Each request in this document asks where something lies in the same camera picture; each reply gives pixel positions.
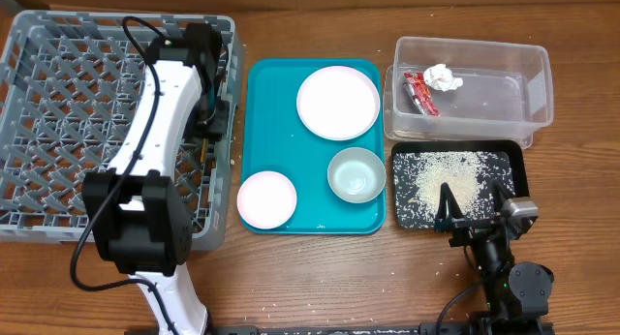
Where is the pile of rice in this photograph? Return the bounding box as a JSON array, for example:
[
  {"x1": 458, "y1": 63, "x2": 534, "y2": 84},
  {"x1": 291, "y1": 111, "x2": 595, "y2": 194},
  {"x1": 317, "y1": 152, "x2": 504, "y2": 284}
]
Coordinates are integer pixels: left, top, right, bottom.
[{"x1": 392, "y1": 151, "x2": 514, "y2": 229}]

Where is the black plastic tray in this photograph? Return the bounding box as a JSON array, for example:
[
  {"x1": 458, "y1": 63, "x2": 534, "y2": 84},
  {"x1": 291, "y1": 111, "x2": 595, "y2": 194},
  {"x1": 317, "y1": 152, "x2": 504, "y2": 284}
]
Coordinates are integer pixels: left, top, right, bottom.
[{"x1": 391, "y1": 140, "x2": 529, "y2": 213}]

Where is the clear plastic bin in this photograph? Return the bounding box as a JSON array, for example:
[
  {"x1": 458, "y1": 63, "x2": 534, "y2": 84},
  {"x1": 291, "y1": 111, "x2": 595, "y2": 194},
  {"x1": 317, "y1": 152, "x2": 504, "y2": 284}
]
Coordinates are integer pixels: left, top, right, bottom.
[{"x1": 383, "y1": 37, "x2": 554, "y2": 148}]

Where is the large white plate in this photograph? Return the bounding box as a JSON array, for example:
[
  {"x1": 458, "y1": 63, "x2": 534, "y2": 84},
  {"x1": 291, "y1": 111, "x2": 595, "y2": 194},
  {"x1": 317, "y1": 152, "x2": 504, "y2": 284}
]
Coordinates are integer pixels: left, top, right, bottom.
[{"x1": 296, "y1": 66, "x2": 380, "y2": 141}]

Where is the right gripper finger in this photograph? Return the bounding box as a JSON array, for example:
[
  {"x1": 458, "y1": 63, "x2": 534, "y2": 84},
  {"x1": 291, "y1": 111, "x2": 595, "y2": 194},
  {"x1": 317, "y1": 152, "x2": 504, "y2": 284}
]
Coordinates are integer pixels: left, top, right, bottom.
[
  {"x1": 491, "y1": 180, "x2": 514, "y2": 215},
  {"x1": 433, "y1": 182, "x2": 464, "y2": 231}
]

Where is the crumpled white tissue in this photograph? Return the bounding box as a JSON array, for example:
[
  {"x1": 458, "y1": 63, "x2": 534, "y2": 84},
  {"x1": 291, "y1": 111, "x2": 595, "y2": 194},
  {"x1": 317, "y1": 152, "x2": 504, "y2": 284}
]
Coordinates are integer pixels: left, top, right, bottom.
[{"x1": 422, "y1": 64, "x2": 464, "y2": 92}]

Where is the grey-green bowl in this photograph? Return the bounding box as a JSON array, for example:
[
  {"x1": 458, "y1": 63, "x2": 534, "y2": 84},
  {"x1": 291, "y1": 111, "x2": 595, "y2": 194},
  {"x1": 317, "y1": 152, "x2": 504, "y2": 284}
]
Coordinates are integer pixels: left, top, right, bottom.
[{"x1": 327, "y1": 147, "x2": 387, "y2": 204}]

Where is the small pink plate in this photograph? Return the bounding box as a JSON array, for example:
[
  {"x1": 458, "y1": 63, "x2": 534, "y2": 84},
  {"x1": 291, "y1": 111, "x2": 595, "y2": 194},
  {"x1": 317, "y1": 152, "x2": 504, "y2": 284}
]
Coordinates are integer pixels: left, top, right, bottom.
[{"x1": 236, "y1": 171, "x2": 297, "y2": 229}]

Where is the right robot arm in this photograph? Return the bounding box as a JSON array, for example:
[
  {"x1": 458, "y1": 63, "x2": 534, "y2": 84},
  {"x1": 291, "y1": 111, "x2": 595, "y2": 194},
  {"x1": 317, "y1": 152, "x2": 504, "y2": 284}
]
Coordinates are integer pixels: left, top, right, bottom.
[{"x1": 434, "y1": 181, "x2": 554, "y2": 334}]

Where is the teal plastic tray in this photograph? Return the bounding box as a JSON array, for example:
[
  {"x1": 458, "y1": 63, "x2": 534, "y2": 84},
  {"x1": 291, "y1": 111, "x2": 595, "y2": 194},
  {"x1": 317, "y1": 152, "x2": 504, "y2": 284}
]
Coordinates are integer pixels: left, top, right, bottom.
[{"x1": 241, "y1": 58, "x2": 387, "y2": 235}]

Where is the grey plastic dish rack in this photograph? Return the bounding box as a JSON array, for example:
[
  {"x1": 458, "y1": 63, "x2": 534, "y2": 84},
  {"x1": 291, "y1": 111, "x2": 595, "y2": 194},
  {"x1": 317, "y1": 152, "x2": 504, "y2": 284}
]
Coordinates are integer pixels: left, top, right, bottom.
[{"x1": 1, "y1": 11, "x2": 245, "y2": 251}]

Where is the red snack wrapper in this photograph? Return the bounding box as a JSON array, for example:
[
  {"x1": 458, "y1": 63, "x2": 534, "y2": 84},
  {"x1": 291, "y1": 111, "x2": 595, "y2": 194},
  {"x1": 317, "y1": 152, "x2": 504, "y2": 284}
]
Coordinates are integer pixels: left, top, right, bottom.
[{"x1": 403, "y1": 72, "x2": 440, "y2": 116}]

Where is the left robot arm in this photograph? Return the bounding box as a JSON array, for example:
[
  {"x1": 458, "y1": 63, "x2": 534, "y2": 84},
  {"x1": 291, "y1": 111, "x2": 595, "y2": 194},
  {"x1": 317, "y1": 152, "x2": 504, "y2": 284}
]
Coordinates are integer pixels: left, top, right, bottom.
[{"x1": 70, "y1": 23, "x2": 232, "y2": 334}]

